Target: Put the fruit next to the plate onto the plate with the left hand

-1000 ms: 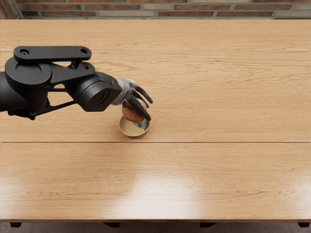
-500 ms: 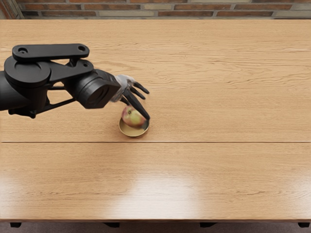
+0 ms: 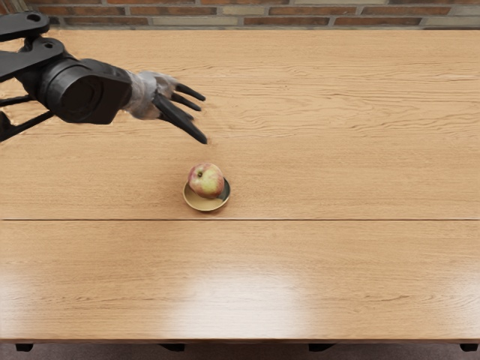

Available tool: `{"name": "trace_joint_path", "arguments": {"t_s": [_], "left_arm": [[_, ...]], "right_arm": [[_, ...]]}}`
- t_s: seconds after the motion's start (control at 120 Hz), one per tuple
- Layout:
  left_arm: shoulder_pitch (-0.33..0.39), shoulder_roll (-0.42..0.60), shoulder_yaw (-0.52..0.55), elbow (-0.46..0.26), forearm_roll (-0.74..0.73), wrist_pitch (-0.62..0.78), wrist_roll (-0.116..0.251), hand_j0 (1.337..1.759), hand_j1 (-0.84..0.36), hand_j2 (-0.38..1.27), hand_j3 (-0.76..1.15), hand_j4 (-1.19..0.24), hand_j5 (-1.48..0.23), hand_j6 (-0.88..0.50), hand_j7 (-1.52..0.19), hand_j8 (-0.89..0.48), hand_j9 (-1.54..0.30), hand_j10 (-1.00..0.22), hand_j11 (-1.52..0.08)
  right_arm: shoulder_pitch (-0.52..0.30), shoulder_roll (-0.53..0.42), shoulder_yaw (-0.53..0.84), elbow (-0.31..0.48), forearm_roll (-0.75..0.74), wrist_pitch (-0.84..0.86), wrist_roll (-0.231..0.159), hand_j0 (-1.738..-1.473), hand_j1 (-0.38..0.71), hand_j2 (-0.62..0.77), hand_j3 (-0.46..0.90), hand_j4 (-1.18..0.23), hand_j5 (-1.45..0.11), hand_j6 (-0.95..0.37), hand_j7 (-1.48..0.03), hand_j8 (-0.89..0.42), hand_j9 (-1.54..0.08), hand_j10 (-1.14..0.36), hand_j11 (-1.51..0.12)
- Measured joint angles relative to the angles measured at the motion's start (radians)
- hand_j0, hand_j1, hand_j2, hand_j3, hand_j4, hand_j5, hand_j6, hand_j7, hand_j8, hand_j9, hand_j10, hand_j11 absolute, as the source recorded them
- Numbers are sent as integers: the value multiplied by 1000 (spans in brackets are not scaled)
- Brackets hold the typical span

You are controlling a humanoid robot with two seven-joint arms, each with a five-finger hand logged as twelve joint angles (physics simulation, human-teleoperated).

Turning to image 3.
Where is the red and yellow apple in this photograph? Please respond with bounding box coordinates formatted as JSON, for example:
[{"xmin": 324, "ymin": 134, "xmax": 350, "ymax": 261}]
[{"xmin": 187, "ymin": 162, "xmax": 225, "ymax": 199}]

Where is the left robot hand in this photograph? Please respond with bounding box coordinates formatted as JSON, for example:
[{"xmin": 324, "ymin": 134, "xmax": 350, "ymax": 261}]
[{"xmin": 126, "ymin": 70, "xmax": 209, "ymax": 146}]

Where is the small yellow plate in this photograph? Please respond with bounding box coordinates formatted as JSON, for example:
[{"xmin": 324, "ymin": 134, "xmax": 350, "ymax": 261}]
[{"xmin": 182, "ymin": 177, "xmax": 231, "ymax": 212}]

